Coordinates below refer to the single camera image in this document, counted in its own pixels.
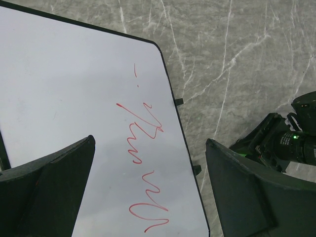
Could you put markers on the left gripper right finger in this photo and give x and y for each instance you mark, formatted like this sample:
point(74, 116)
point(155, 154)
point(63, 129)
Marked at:
point(255, 201)

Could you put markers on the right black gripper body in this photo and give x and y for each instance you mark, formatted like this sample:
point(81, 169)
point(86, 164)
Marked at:
point(278, 141)

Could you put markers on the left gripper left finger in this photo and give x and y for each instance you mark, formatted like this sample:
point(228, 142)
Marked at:
point(42, 198)

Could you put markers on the white whiteboard black frame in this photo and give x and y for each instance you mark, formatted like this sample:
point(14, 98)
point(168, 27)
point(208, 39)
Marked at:
point(62, 80)

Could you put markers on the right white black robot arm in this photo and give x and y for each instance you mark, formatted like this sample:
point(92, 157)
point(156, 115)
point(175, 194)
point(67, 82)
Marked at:
point(305, 107)

